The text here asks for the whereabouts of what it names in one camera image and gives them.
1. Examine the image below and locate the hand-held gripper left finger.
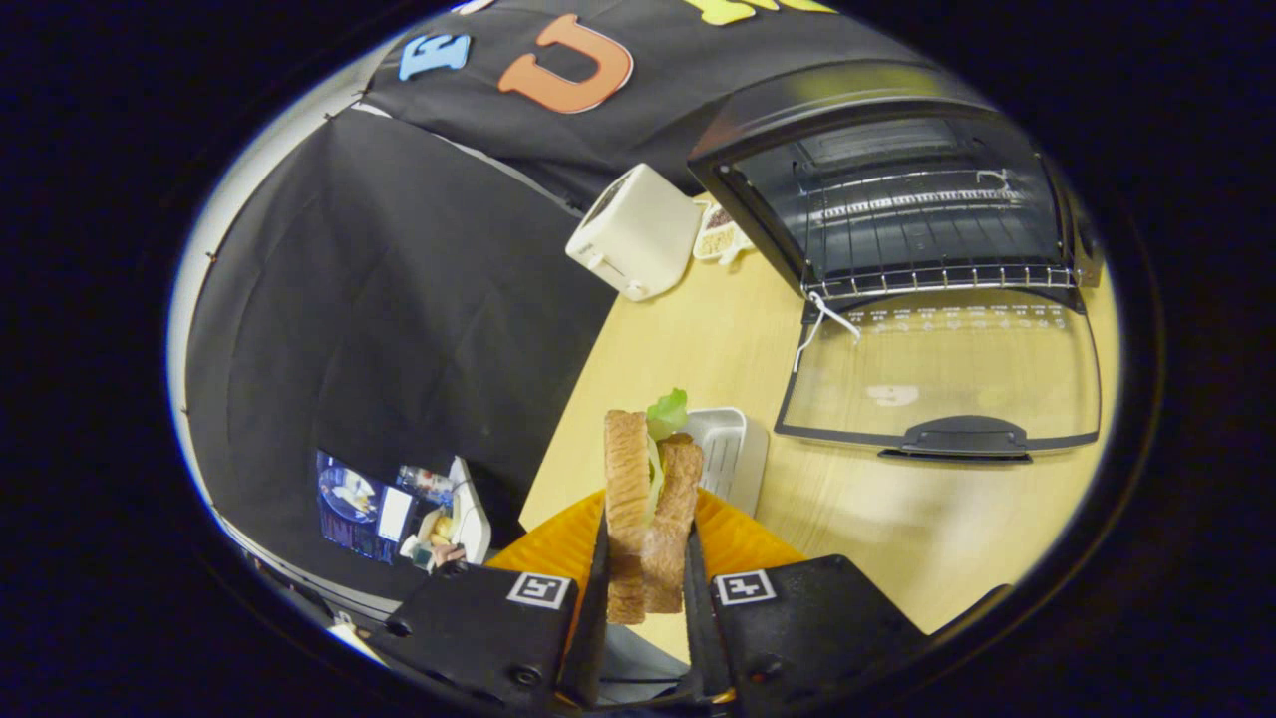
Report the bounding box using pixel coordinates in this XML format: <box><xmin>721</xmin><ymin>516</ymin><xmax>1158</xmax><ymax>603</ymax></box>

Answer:
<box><xmin>374</xmin><ymin>489</ymin><xmax>611</xmax><ymax>711</ymax></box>

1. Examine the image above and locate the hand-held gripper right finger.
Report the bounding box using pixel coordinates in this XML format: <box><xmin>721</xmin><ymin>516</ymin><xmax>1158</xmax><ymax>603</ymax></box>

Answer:
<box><xmin>683</xmin><ymin>489</ymin><xmax>928</xmax><ymax>711</ymax></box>

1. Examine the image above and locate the toasted bread sandwich with lettuce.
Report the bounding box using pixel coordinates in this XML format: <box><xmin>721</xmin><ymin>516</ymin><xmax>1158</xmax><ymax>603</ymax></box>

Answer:
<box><xmin>603</xmin><ymin>387</ymin><xmax>706</xmax><ymax>626</ymax></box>

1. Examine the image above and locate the black toaster oven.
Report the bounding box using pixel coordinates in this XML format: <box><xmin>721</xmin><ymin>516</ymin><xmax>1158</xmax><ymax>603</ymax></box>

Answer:
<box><xmin>686</xmin><ymin>60</ymin><xmax>1106</xmax><ymax>465</ymax></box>

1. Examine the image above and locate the white pop-up toaster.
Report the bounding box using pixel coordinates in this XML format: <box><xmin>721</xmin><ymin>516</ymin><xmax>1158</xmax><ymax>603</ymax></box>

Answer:
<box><xmin>565</xmin><ymin>163</ymin><xmax>704</xmax><ymax>303</ymax></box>

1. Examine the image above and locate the white plastic tray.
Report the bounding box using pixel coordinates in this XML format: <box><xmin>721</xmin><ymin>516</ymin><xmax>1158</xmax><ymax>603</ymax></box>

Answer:
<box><xmin>681</xmin><ymin>406</ymin><xmax>770</xmax><ymax>520</ymax></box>

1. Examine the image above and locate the white zip tie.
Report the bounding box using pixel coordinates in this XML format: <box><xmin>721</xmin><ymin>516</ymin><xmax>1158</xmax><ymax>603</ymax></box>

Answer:
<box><xmin>793</xmin><ymin>291</ymin><xmax>862</xmax><ymax>374</ymax></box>

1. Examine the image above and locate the divided white snack dish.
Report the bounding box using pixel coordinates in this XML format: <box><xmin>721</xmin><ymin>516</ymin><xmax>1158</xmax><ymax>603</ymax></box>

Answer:
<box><xmin>693</xmin><ymin>199</ymin><xmax>756</xmax><ymax>268</ymax></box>

